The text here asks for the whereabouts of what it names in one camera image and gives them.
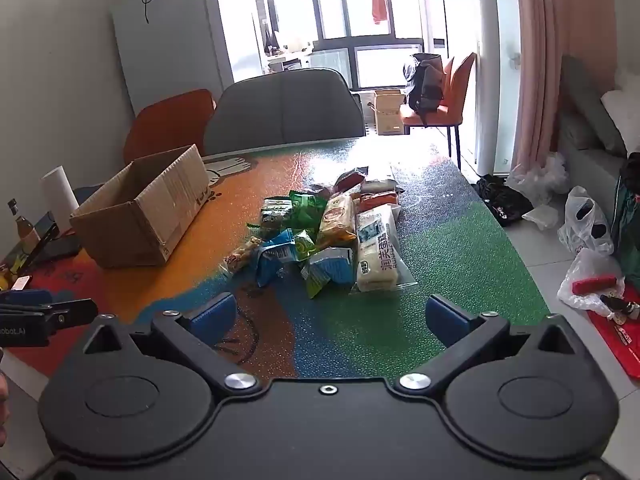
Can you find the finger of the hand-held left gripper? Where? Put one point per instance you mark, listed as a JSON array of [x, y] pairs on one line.
[[25, 296], [72, 314]]

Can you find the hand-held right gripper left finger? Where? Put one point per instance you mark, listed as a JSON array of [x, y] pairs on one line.
[[212, 317]]

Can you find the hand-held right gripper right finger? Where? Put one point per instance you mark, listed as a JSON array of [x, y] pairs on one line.
[[447, 317]]

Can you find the long white snack packet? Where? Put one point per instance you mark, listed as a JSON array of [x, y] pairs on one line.
[[377, 247]]

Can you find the small green snack packet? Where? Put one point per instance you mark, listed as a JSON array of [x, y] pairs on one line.
[[304, 245]]

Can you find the cardboard box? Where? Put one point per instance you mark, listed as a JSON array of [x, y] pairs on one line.
[[145, 220]]

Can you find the green cow print snack packet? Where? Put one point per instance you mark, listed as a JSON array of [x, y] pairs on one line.
[[275, 211]]

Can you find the blue and green snack packet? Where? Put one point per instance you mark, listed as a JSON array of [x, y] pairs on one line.
[[327, 267]]

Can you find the orange dotted snack packet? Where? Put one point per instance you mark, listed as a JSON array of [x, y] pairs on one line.
[[377, 201]]

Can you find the plain green snack packet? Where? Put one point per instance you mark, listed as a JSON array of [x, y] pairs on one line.
[[307, 210]]

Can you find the yellow snack packet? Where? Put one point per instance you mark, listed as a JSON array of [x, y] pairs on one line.
[[337, 220]]

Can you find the white and brown snack packet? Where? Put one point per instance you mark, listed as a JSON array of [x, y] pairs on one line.
[[380, 186]]

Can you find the dark red snack packet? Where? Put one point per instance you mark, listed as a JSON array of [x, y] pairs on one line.
[[350, 180]]

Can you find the person's left hand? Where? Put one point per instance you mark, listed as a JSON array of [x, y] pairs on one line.
[[3, 410]]

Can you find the phone with lit screen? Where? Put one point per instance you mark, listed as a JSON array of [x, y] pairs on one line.
[[21, 283]]

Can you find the black phone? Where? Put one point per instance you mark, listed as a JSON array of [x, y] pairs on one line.
[[65, 248]]

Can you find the glass bottle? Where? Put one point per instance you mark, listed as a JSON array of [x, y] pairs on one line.
[[24, 230]]

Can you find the white paper towel roll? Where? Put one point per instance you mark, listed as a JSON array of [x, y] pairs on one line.
[[60, 197]]

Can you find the black bag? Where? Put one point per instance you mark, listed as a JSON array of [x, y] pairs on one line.
[[502, 200]]

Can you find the white plastic bag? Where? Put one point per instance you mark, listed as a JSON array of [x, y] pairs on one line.
[[540, 177], [590, 280], [585, 225]]

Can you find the red bag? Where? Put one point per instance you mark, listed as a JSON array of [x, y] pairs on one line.
[[617, 342]]

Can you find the green cloth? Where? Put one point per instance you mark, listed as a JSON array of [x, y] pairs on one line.
[[627, 230]]

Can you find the grey sofa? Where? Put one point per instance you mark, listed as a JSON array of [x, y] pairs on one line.
[[585, 160]]

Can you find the small brown carton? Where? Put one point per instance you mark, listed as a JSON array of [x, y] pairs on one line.
[[387, 112]]

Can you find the grey chair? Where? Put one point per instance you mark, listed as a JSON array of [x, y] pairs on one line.
[[285, 110]]

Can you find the orange chair with black legs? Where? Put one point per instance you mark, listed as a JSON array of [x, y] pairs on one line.
[[457, 95]]

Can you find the dark backpack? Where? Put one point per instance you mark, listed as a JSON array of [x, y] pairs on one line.
[[424, 82]]

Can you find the dark clothes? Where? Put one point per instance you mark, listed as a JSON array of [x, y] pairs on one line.
[[632, 170]]

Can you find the grey cushion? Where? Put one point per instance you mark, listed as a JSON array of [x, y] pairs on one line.
[[587, 100]]

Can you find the white pillow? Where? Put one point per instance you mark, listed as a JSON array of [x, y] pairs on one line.
[[622, 110]]

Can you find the white refrigerator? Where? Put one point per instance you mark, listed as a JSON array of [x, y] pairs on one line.
[[170, 40]]

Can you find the pink curtain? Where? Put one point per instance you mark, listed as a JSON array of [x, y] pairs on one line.
[[565, 60]]

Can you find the black framed window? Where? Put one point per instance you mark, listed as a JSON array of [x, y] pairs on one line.
[[360, 42]]

